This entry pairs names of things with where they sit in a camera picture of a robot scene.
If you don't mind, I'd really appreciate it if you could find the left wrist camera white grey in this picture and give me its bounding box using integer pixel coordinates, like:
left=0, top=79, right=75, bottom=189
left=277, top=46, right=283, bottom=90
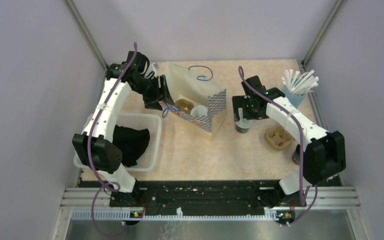
left=147, top=62, right=160, bottom=79

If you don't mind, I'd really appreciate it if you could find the blue straw holder cup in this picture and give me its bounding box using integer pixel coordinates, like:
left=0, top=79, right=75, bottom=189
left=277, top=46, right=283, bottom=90
left=283, top=86, right=307, bottom=109

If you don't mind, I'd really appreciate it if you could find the white slotted cable duct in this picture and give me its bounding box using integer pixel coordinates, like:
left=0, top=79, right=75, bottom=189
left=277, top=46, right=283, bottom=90
left=71, top=207, right=279, bottom=221

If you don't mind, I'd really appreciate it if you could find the purple cable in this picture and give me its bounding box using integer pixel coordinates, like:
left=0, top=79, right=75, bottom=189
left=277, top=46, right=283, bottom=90
left=86, top=42, right=139, bottom=239
left=237, top=65, right=319, bottom=227

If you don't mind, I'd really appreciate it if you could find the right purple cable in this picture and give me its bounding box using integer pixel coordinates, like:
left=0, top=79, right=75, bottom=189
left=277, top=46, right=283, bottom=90
left=237, top=65, right=319, bottom=227

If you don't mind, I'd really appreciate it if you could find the white plastic basket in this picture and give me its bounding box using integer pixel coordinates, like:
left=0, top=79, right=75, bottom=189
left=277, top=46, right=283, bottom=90
left=72, top=113, right=162, bottom=174

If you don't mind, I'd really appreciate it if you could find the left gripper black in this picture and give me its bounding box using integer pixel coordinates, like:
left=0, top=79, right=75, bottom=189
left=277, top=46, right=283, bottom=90
left=133, top=74, right=175, bottom=111

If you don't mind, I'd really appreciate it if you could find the stack of dark cups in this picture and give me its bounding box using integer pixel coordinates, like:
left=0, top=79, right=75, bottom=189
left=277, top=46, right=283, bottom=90
left=291, top=144, right=301, bottom=165

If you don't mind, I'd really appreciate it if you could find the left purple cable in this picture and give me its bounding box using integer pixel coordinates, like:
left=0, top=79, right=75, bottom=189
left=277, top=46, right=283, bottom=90
left=86, top=42, right=139, bottom=239

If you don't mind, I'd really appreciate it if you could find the black cloth in basket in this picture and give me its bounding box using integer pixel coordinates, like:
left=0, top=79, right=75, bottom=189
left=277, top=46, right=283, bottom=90
left=112, top=125, right=150, bottom=168

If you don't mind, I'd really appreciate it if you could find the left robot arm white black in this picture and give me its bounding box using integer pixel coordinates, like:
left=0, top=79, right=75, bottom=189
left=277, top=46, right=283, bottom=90
left=72, top=50, right=174, bottom=207

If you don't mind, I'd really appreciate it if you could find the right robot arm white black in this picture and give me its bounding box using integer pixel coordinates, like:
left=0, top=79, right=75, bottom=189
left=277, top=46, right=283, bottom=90
left=232, top=75, right=346, bottom=206

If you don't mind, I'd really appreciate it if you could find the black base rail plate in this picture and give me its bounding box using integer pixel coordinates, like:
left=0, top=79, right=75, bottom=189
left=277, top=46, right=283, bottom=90
left=109, top=180, right=307, bottom=216

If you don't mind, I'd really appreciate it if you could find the brown pulp carrier top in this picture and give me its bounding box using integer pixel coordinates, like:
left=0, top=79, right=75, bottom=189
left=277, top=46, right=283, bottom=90
left=174, top=98, right=195, bottom=115

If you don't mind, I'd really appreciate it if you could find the paper bag blue checkered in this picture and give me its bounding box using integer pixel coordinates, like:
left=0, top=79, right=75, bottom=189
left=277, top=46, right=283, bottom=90
left=159, top=62, right=227, bottom=141

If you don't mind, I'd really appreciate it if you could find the brown pulp cup carrier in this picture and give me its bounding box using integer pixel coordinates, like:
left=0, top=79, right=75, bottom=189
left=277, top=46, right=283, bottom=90
left=264, top=124, right=294, bottom=151

